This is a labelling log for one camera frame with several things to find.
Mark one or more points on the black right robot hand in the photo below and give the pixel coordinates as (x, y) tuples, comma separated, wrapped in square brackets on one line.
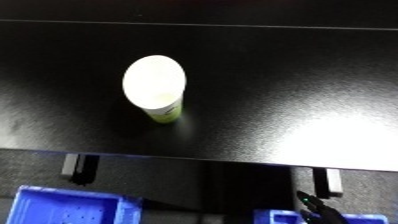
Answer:
[(323, 213)]

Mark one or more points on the white paper cup green band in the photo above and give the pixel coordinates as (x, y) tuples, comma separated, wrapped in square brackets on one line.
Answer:
[(154, 80)]

